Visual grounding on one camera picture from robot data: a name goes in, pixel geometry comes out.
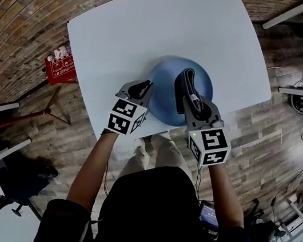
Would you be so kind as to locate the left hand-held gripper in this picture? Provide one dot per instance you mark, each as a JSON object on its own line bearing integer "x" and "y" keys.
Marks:
{"x": 119, "y": 123}

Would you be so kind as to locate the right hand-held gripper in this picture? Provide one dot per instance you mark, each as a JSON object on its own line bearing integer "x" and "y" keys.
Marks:
{"x": 214, "y": 140}

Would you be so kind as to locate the blue round bowl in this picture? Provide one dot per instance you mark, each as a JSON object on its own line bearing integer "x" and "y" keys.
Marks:
{"x": 160, "y": 90}

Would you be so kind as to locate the grey cloth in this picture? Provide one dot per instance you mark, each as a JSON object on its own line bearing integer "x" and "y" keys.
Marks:
{"x": 182, "y": 85}

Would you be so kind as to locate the person's left forearm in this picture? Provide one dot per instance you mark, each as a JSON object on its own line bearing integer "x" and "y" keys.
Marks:
{"x": 90, "y": 170}

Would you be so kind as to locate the person's right forearm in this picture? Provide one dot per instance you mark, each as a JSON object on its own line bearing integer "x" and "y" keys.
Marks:
{"x": 225, "y": 197}

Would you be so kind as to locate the person's beige trousers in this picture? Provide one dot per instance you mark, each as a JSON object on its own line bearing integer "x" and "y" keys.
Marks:
{"x": 163, "y": 151}

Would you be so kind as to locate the red box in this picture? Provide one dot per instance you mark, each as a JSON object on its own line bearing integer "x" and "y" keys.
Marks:
{"x": 61, "y": 71}

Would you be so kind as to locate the small screen device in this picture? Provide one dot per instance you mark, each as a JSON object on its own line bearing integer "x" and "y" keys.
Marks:
{"x": 209, "y": 214}

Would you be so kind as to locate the person's black shirt torso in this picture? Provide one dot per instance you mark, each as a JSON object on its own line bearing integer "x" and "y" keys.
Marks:
{"x": 151, "y": 219}

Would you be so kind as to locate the wooden coat stand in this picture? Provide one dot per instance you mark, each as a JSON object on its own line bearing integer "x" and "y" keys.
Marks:
{"x": 24, "y": 119}

